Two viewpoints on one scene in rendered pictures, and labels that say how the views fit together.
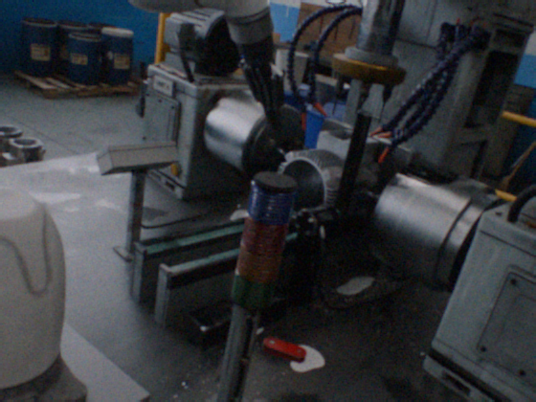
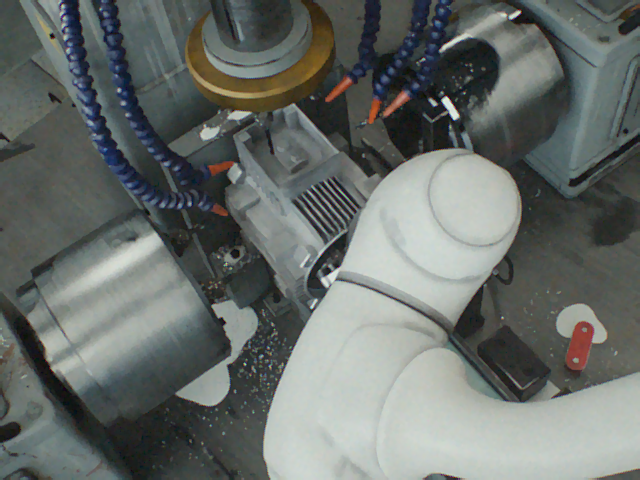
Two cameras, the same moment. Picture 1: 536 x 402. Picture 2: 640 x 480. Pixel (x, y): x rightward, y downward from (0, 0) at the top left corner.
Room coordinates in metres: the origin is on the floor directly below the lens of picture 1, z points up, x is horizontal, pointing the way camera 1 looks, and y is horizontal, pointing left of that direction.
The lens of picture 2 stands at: (0.95, 0.50, 2.02)
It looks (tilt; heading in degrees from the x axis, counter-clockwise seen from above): 58 degrees down; 292
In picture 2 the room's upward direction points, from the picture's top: 12 degrees counter-clockwise
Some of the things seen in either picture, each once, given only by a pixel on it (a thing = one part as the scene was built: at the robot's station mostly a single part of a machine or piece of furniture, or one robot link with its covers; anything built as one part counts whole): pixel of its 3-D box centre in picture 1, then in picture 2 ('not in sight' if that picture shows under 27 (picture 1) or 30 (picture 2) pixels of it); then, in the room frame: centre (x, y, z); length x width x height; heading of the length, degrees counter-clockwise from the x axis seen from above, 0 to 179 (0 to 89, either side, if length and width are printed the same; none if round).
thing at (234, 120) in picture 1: (244, 133); (96, 336); (1.45, 0.11, 1.04); 0.37 x 0.25 x 0.25; 47
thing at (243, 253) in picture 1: (259, 257); not in sight; (0.61, 0.00, 1.10); 0.06 x 0.06 x 0.04
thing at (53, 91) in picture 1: (78, 57); not in sight; (5.75, 2.50, 0.37); 1.20 x 0.80 x 0.74; 143
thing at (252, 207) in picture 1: (271, 200); not in sight; (0.61, 0.00, 1.19); 0.06 x 0.06 x 0.04
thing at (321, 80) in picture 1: (325, 100); not in sight; (2.89, -0.21, 0.93); 0.25 x 0.24 x 0.25; 148
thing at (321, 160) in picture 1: (327, 185); (312, 214); (1.21, -0.14, 1.01); 0.20 x 0.19 x 0.19; 136
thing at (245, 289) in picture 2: not in sight; (241, 270); (1.34, -0.12, 0.86); 0.07 x 0.06 x 0.12; 47
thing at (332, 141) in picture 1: (346, 149); (288, 159); (1.23, -0.17, 1.11); 0.12 x 0.11 x 0.07; 136
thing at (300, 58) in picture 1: (287, 70); not in sight; (3.43, 0.04, 0.99); 0.24 x 0.22 x 0.24; 58
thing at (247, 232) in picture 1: (265, 230); not in sight; (0.61, 0.00, 1.14); 0.06 x 0.06 x 0.04
